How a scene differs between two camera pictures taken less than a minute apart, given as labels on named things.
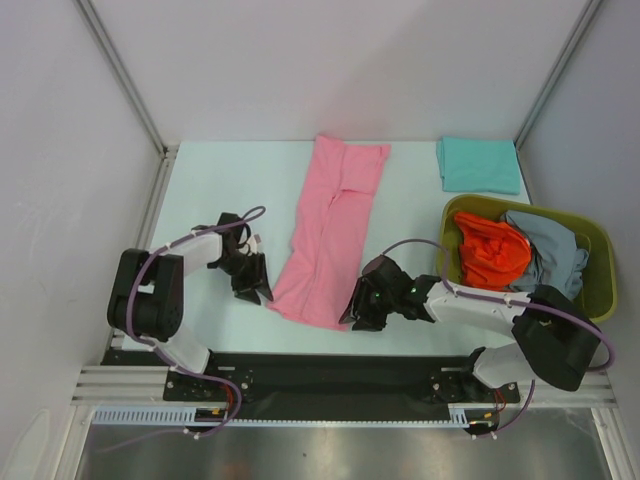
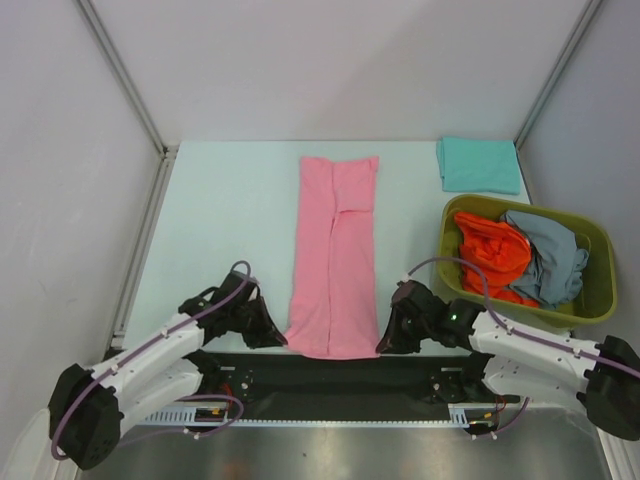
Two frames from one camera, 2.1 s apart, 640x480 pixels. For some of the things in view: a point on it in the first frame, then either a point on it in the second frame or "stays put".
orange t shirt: x=493 y=254 stays put
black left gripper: x=257 y=275 → x=266 y=333
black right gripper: x=368 y=322 → x=392 y=341
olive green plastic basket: x=598 y=294 stays put
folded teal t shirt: x=478 y=165 stays put
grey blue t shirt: x=556 y=259 stays put
